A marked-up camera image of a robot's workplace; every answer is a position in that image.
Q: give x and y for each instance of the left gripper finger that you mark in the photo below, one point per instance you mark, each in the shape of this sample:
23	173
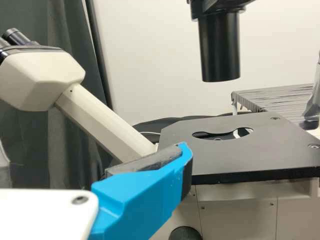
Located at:
147	190

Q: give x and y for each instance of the black platform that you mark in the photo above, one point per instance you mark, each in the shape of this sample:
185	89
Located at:
277	98

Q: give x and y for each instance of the cream microscope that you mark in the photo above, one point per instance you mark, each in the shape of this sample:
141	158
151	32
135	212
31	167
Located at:
240	155

